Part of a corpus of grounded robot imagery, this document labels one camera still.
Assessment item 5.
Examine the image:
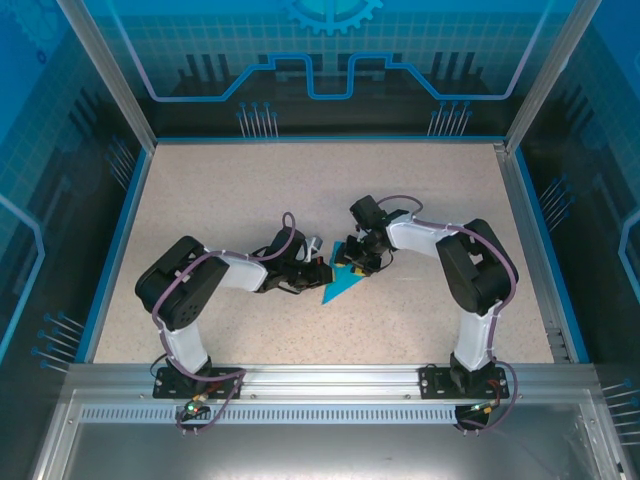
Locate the blue table edge strip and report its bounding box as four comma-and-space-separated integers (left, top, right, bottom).
74, 147, 154, 364
514, 149, 591, 364

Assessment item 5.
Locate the aluminium mounting rail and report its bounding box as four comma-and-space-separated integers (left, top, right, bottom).
67, 362, 599, 402

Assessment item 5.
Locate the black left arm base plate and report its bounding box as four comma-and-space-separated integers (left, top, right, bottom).
152, 366, 245, 400

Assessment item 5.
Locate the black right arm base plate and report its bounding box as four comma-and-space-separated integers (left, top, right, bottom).
418, 364, 511, 401

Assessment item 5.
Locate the slotted metal cable duct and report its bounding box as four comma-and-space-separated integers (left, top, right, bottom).
79, 405, 501, 425

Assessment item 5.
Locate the left cable connector green light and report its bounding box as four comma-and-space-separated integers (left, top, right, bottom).
182, 393, 212, 419

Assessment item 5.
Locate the cable connector green light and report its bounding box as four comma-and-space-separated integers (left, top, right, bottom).
182, 393, 212, 419
467, 399, 503, 417

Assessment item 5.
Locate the aluminium side rail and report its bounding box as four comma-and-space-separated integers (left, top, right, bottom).
492, 142, 576, 364

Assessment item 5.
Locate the blue printed side panel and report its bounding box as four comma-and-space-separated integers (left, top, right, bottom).
514, 0, 640, 451
0, 0, 151, 480

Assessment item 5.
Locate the right cable connector green light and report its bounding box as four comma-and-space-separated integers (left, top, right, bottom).
467, 399, 503, 417

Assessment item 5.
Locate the aluminium frame post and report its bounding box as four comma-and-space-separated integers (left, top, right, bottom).
55, 0, 159, 151
504, 0, 604, 151

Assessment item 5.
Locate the blue printed back panel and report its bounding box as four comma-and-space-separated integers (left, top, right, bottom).
79, 0, 584, 139

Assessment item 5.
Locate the metal tray sheet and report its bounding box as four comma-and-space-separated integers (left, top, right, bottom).
29, 389, 631, 480

